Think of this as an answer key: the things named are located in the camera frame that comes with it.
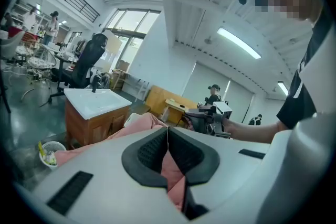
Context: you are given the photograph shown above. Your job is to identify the wooden vanity cabinet white sink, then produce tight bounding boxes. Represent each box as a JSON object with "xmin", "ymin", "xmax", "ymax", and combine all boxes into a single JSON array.
[{"xmin": 63, "ymin": 87, "xmax": 133, "ymax": 151}]

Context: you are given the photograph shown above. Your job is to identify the white wire chair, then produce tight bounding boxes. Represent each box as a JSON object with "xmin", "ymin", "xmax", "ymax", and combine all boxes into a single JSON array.
[
  {"xmin": 20, "ymin": 56, "xmax": 58, "ymax": 103},
  {"xmin": 15, "ymin": 44, "xmax": 35, "ymax": 61}
]

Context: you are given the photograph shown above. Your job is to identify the large window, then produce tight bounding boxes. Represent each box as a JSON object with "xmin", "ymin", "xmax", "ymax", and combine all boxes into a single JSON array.
[{"xmin": 103, "ymin": 7, "xmax": 161, "ymax": 72}]

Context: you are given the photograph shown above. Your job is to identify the long ceiling light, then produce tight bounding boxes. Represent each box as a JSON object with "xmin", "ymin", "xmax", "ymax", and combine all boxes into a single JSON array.
[
  {"xmin": 277, "ymin": 80, "xmax": 290, "ymax": 97},
  {"xmin": 216, "ymin": 27, "xmax": 263, "ymax": 60}
]

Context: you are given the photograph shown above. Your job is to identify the person's right forearm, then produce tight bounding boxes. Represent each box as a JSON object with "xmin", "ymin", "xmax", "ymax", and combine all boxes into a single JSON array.
[{"xmin": 224, "ymin": 118, "xmax": 281, "ymax": 144}]

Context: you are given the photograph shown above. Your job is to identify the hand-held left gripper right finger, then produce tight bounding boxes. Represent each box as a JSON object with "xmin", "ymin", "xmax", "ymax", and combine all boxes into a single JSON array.
[{"xmin": 167, "ymin": 126, "xmax": 274, "ymax": 212}]

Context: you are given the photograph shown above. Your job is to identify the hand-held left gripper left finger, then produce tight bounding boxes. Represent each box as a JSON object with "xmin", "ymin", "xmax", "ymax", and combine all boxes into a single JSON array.
[{"xmin": 15, "ymin": 126, "xmax": 188, "ymax": 224}]

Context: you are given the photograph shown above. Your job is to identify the large plywood box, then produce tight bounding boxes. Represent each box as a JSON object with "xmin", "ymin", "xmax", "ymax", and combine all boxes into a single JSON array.
[{"xmin": 144, "ymin": 84, "xmax": 198, "ymax": 124}]

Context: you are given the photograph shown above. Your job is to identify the black faucet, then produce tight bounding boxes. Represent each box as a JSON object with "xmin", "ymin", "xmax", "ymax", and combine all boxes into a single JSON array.
[{"xmin": 90, "ymin": 74, "xmax": 102, "ymax": 94}]

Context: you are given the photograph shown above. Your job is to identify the black office chair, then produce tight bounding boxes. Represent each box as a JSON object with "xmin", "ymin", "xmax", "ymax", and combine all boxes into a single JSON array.
[{"xmin": 49, "ymin": 33, "xmax": 109, "ymax": 100}]

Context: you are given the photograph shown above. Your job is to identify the pink cushioned lounge chair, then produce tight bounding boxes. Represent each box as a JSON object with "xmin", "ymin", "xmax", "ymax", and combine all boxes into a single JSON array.
[{"xmin": 54, "ymin": 112, "xmax": 190, "ymax": 214}]

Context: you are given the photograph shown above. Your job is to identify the person's black t-shirt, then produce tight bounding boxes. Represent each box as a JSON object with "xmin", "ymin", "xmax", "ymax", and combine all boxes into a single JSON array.
[{"xmin": 276, "ymin": 14, "xmax": 326, "ymax": 131}]

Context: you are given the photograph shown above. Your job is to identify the pink cloth garment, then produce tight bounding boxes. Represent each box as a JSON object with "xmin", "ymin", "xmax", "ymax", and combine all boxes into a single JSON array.
[{"xmin": 185, "ymin": 115, "xmax": 196, "ymax": 131}]

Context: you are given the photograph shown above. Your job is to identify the white mesh wastebasket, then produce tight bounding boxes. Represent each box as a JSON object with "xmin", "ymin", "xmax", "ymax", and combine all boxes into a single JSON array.
[{"xmin": 38, "ymin": 140, "xmax": 67, "ymax": 169}]

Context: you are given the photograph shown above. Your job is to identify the small wooden table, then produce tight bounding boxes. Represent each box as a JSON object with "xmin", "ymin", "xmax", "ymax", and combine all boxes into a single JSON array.
[{"xmin": 164, "ymin": 98, "xmax": 189, "ymax": 124}]

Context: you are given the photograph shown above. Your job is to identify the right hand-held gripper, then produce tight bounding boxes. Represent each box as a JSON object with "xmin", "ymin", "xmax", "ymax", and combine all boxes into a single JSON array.
[{"xmin": 184, "ymin": 101, "xmax": 234, "ymax": 139}]

